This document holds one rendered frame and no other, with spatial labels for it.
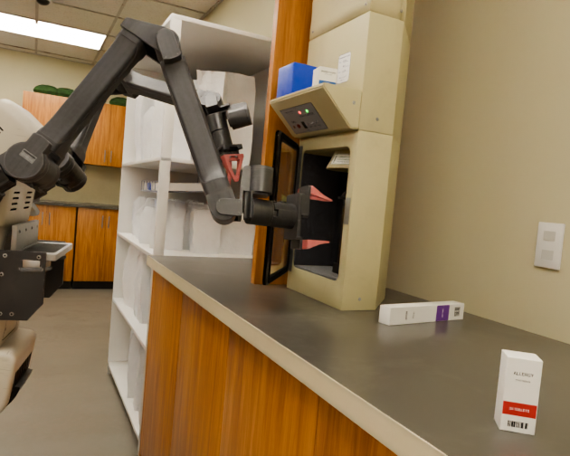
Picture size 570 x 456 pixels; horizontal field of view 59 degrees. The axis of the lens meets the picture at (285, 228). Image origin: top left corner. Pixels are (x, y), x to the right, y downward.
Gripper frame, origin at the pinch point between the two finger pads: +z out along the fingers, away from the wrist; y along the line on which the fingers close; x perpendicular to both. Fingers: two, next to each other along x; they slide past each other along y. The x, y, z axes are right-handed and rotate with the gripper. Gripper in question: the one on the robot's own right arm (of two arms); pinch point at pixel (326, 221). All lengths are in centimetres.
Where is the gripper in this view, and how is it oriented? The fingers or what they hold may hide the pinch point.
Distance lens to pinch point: 117.3
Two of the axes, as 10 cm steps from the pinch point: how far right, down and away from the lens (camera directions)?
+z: 9.0, 1.1, 4.3
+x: -4.4, 0.4, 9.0
